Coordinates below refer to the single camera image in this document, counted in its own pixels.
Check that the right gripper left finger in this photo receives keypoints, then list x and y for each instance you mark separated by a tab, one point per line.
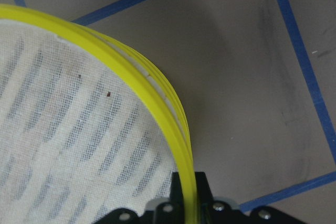
159	210

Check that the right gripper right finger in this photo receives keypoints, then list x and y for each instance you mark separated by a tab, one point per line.
224	210

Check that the yellow steamer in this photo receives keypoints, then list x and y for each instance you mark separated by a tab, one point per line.
88	125

